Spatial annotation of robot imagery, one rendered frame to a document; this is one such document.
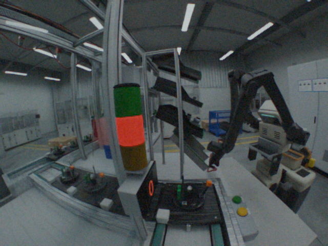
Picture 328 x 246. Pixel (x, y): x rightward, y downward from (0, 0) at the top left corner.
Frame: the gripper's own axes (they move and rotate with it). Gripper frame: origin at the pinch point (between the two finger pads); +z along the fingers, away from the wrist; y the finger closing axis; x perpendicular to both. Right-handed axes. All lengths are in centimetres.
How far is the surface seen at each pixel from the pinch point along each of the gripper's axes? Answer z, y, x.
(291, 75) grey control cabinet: -135, -239, 156
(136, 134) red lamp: -46, 49, -33
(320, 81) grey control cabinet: -148, -168, 185
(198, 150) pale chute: -10.6, 2.0, -13.7
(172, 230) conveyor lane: -10, 52, -13
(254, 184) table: -12.4, 11.4, 30.4
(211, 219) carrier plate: -19.0, 44.9, -2.4
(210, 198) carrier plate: -15.4, 34.3, -2.9
